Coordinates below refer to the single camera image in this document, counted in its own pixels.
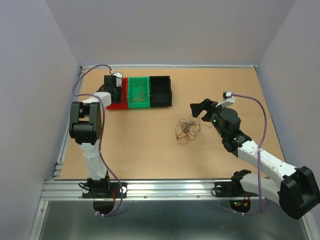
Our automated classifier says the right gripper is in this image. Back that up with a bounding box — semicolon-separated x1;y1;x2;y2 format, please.
190;98;229;139

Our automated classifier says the wire bundle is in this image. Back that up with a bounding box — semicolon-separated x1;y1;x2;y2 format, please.
174;114;213;145

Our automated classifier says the orange wire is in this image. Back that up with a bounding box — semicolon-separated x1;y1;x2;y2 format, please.
131;83;148;104

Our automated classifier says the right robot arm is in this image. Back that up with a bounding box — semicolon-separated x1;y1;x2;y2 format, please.
190;95;320;220

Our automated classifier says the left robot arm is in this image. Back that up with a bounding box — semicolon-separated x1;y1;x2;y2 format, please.
69;72;123;197

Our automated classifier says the red plastic bin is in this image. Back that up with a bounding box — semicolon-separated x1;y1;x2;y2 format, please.
106;77;129;110

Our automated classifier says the green plastic bin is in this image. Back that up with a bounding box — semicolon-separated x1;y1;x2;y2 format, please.
127;76;150;109

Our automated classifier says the black plastic bin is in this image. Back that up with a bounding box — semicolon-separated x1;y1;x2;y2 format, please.
149;75;172;108

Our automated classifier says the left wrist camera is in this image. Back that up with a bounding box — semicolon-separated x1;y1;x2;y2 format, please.
111;72;124;79

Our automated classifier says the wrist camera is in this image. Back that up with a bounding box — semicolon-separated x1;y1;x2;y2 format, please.
216;91;236;108
111;72;124;79

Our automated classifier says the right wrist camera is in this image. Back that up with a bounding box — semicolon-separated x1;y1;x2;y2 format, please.
216;91;236;108

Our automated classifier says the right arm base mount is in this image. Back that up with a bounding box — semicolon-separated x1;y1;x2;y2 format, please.
211;181;248;198

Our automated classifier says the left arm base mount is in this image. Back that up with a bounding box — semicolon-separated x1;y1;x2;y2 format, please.
78;179;127;199

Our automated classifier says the aluminium frame rail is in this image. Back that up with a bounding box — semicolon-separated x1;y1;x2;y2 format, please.
31;66;319;240

